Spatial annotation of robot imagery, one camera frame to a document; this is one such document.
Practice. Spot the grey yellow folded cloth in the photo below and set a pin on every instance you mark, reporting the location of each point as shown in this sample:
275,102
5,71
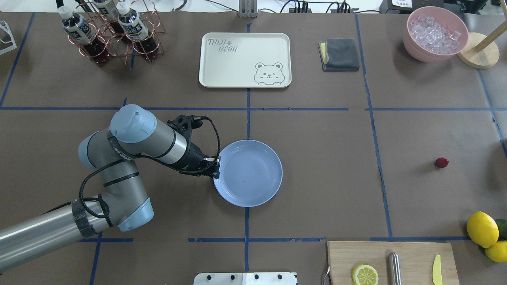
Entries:
339,55

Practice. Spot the steel muddler black tip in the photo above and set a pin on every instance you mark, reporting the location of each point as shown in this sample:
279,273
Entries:
394,268

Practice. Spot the white wire cup rack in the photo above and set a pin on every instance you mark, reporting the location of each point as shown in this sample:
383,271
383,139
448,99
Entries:
7,41

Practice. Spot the green avocado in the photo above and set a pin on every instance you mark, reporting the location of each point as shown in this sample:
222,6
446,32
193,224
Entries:
502,228

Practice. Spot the tea bottle left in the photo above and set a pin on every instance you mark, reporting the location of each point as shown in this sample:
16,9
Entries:
83,35

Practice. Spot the cream bear tray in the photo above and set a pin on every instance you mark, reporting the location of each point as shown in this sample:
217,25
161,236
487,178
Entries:
245,60

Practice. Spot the tea bottle right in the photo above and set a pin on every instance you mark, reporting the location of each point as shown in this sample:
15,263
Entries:
133,25

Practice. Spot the yellow plastic knife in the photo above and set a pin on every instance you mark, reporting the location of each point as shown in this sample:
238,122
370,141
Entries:
437,270

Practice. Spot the tea bottle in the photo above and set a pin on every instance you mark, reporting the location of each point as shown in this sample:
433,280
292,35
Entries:
108,11
133,25
83,35

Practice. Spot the wooden paper towel stand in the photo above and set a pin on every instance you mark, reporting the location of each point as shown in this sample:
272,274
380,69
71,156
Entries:
480,51

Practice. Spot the yellow lemon front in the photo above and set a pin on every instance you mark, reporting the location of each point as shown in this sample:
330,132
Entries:
482,229

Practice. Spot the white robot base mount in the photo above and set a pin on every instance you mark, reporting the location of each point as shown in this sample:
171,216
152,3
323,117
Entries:
246,278

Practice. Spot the red strawberry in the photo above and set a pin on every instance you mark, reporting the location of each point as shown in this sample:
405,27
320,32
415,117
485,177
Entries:
441,162

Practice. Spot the pink ice bowl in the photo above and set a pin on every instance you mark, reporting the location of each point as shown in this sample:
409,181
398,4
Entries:
433,34

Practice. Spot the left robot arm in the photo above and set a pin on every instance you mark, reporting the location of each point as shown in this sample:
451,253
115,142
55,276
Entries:
114,193

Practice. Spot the yellow lemon back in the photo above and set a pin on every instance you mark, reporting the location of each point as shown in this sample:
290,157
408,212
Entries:
497,252

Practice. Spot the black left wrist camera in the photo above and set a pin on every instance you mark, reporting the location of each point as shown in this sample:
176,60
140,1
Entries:
185,124

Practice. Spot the copper wire bottle rack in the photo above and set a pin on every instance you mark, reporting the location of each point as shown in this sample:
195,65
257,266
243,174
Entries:
116,47

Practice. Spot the blue plate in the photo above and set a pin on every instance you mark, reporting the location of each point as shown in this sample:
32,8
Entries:
250,173

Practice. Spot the tea bottle lower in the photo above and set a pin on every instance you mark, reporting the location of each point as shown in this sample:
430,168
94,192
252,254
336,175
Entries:
108,11

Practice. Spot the yellow lemon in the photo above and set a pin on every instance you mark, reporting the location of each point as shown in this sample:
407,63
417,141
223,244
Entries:
497,252
482,229

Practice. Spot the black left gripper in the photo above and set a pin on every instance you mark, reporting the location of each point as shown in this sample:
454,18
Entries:
193,159

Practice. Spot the half lemon slice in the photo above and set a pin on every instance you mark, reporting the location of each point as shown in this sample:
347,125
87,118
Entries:
365,274

